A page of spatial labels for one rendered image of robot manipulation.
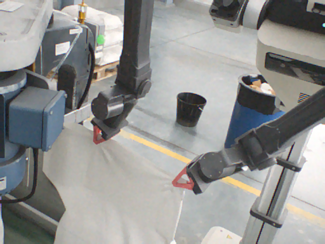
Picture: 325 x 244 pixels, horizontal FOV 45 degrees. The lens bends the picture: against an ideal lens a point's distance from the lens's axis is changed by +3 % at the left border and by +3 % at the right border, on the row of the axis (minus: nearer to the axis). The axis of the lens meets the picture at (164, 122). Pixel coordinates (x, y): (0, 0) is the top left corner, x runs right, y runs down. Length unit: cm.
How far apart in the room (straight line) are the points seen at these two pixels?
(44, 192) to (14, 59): 124
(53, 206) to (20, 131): 116
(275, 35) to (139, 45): 45
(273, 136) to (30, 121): 47
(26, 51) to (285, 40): 72
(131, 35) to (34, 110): 28
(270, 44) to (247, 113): 202
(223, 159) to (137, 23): 34
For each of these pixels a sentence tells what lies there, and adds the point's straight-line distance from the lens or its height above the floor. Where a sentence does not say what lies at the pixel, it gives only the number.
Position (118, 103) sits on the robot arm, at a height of 123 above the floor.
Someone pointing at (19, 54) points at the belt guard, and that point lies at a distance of 71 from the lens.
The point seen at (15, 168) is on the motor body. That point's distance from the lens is 83.
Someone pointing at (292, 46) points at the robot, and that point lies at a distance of 115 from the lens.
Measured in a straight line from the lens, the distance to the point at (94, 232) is 119.
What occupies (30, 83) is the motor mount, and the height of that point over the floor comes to 129.
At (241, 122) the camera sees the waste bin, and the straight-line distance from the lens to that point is 320.
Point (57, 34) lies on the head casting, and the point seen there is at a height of 132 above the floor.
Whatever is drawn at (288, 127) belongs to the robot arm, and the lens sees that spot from 77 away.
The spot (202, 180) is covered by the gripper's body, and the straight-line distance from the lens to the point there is 91.
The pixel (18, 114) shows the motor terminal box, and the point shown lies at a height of 128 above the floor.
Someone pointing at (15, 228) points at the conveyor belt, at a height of 38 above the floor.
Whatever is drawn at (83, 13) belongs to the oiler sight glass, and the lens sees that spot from 118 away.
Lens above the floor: 162
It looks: 26 degrees down
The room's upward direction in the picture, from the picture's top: 11 degrees clockwise
